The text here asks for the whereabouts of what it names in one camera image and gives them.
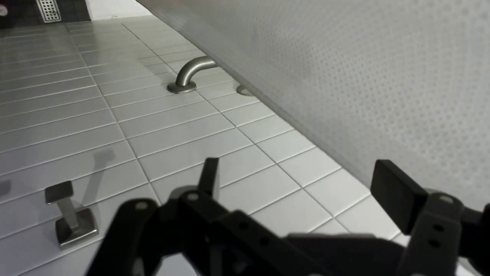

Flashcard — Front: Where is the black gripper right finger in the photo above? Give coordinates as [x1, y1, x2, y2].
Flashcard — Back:
[370, 160, 429, 235]

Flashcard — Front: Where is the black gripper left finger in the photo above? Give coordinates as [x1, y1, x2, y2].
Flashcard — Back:
[197, 159, 219, 200]

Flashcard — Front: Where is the white shower curtain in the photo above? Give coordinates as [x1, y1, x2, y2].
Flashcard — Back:
[139, 0, 490, 209]

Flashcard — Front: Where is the horizontal chrome grab bar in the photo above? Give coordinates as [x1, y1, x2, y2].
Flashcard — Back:
[167, 56, 217, 94]

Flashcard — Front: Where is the metal floor drain grate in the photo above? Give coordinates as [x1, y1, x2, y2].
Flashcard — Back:
[35, 0, 61, 24]

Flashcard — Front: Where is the left square wall hook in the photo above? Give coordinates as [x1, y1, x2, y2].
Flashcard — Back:
[44, 182, 98, 248]

